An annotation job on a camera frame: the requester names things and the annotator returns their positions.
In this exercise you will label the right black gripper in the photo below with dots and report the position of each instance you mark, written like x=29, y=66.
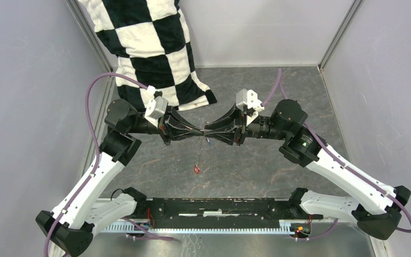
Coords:
x=232, y=118

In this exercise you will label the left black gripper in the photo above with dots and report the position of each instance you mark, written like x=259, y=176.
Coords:
x=176, y=120

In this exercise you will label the key with red tag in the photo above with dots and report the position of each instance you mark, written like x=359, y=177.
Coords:
x=196, y=169

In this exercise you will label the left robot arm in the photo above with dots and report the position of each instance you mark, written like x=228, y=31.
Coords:
x=73, y=223

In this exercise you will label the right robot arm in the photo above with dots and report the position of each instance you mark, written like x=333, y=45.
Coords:
x=375, y=208

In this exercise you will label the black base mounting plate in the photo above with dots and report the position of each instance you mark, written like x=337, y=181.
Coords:
x=219, y=213

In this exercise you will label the black white checkered blanket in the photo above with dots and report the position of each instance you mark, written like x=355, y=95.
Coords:
x=152, y=44

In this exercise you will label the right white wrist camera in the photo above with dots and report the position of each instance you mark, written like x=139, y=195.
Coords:
x=247, y=101

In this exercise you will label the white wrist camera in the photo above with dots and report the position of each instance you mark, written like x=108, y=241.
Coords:
x=247, y=101
x=156, y=106

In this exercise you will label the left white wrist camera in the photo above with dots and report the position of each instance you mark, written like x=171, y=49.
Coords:
x=156, y=106

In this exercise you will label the white slotted cable duct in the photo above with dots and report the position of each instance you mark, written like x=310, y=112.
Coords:
x=127, y=227

